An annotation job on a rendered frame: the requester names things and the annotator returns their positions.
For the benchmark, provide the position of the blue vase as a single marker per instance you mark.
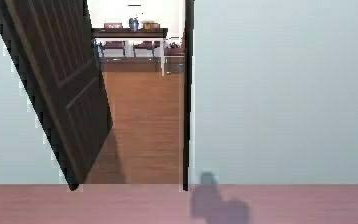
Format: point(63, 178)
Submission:
point(133, 24)

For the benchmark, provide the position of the red box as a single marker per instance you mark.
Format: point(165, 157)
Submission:
point(113, 25)

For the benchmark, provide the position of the yellow box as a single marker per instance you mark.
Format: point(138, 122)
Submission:
point(150, 25)

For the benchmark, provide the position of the black door frame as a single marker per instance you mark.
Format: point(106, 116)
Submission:
point(188, 93)

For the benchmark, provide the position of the dark wooden table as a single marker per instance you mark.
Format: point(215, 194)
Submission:
point(130, 33)

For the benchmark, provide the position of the dark brown room door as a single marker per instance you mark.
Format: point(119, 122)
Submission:
point(60, 66)

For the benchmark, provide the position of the red chair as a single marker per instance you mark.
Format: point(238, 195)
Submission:
point(146, 45)
point(113, 45)

